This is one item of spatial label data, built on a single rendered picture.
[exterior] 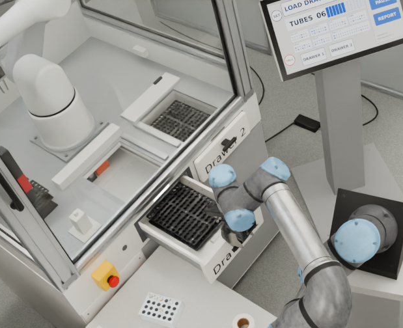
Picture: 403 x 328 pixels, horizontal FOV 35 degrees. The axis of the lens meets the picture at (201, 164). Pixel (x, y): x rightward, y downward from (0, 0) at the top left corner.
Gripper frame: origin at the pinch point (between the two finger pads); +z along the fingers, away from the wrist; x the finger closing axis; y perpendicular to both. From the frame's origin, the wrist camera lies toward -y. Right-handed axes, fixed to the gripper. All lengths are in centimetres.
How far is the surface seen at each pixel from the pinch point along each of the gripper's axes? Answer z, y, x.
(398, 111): 91, -26, 152
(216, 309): 14.5, 2.7, -18.6
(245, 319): 10.8, 14.3, -17.3
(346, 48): -9, -12, 85
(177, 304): 12.6, -8.4, -24.8
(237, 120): -2, -31, 41
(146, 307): 12.5, -16.4, -31.4
